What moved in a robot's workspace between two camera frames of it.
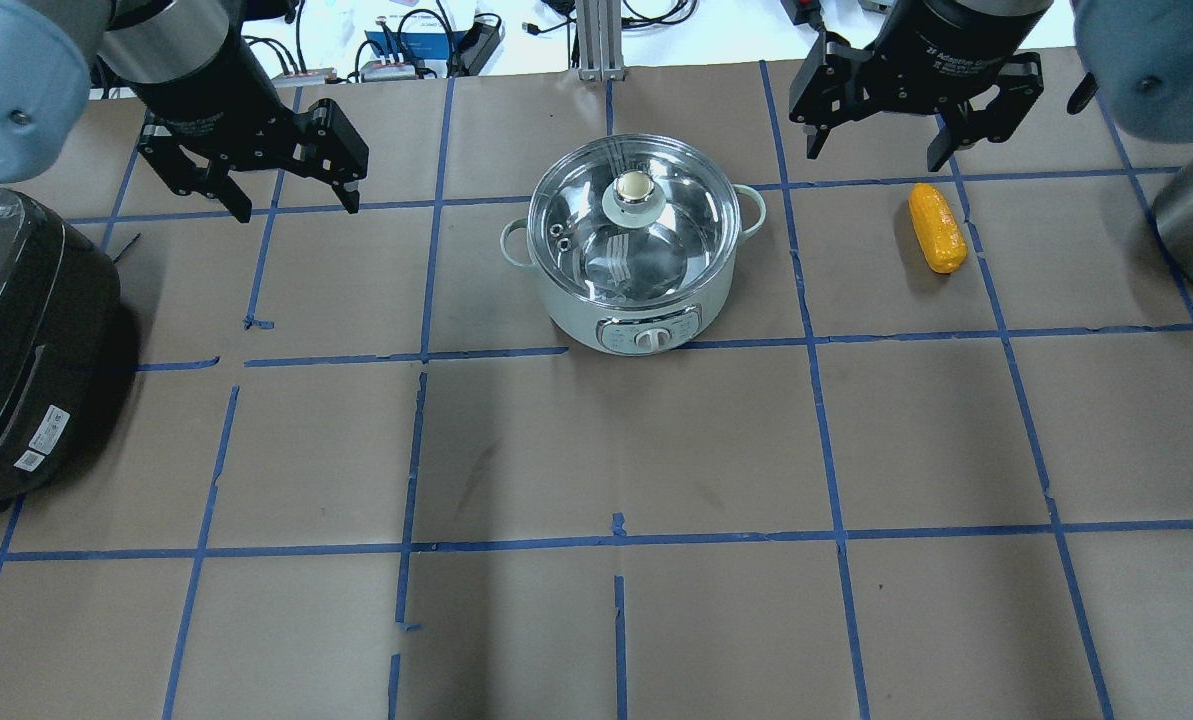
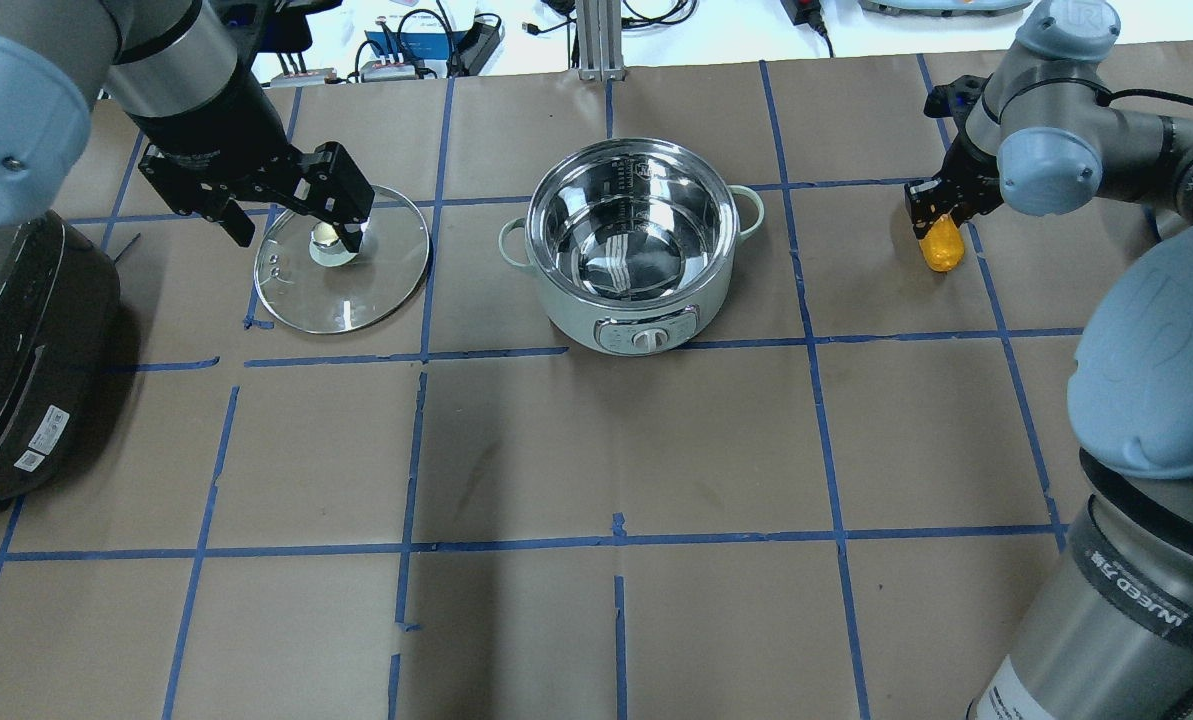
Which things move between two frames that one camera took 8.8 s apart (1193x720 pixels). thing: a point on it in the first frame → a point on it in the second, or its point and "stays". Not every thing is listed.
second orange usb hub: [313, 78] stays
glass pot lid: [635, 220] → [309, 277]
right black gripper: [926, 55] → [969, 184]
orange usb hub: [375, 70] stays
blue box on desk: [419, 45] stays
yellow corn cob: [943, 241] stays
